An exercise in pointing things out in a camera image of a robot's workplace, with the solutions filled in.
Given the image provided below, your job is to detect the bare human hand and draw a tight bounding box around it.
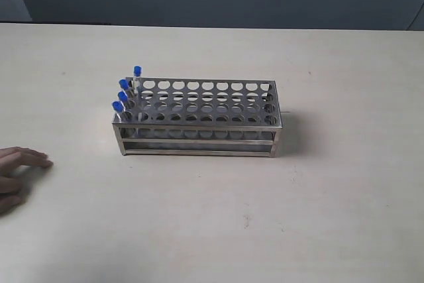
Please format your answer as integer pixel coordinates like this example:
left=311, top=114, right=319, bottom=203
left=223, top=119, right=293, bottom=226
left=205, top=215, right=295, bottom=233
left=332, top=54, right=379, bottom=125
left=1, top=146, right=53, bottom=215

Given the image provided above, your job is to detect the blue capped tube front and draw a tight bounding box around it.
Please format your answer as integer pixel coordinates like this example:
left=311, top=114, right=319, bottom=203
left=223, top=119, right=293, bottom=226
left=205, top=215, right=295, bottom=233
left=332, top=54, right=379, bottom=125
left=112, top=101, right=128, bottom=122

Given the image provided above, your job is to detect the blue capped tube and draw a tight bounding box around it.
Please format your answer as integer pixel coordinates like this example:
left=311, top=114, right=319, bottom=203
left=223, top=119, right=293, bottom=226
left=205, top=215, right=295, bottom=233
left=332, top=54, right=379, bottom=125
left=112, top=101, right=128, bottom=122
left=119, top=79, right=134, bottom=98
left=132, top=66, right=142, bottom=97
left=117, top=91, right=133, bottom=110

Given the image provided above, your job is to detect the blue capped tube back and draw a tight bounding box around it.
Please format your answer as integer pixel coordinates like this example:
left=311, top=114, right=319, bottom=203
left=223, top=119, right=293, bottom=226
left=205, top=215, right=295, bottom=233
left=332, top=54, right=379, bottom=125
left=132, top=66, right=142, bottom=97

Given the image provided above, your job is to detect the stainless steel test tube rack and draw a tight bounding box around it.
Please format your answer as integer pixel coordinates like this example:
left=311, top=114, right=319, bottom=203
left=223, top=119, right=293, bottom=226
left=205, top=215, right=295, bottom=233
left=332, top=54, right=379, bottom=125
left=112, top=77, right=283, bottom=157

